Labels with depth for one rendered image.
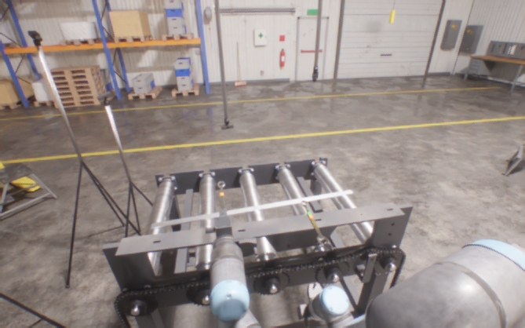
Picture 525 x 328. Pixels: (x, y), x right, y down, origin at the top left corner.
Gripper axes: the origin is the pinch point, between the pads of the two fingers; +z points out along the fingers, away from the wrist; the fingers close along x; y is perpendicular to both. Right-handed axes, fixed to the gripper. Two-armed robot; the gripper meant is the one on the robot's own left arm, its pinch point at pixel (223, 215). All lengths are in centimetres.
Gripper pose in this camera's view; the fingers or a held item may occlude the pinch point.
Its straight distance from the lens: 90.5
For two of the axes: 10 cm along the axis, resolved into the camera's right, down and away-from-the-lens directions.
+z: -1.8, -4.7, 8.7
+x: 0.2, 8.8, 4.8
